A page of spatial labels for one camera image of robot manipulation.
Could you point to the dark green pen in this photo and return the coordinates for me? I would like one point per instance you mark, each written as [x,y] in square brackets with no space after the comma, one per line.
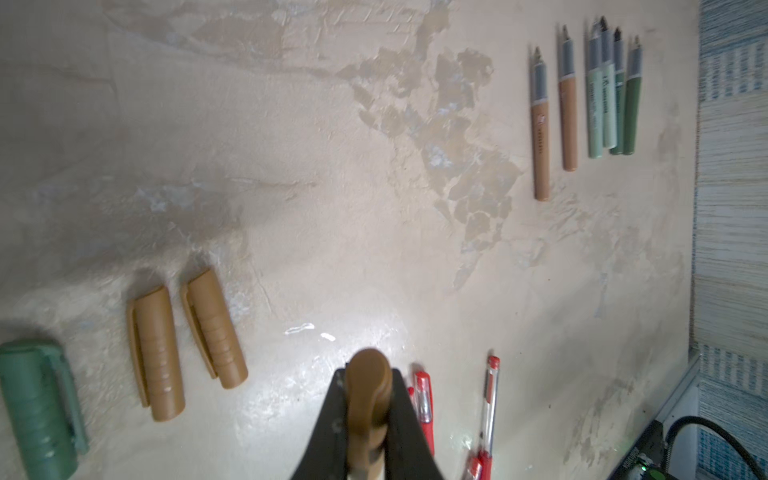
[619,63]
[632,100]

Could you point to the brown pen cap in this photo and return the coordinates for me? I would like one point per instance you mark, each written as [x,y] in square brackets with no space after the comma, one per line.
[368,391]
[154,354]
[212,329]

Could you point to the red gel pen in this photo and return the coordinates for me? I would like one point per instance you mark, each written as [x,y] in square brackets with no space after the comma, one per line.
[479,464]
[420,393]

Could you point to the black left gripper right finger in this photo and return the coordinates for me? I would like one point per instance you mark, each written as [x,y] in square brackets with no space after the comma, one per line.
[407,455]

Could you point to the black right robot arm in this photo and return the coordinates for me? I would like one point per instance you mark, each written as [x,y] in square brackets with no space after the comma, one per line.
[644,460]

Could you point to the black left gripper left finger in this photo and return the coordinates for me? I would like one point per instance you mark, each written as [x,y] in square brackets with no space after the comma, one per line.
[326,454]

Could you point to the red gel pen middle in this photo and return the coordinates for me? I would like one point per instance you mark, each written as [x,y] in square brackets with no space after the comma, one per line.
[420,393]

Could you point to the red gel pen lower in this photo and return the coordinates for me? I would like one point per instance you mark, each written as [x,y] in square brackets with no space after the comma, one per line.
[479,464]

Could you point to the brown pen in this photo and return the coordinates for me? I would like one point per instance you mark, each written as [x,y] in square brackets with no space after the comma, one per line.
[568,101]

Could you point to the brown pen horizontal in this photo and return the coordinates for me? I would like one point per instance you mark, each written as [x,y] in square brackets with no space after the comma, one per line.
[540,126]

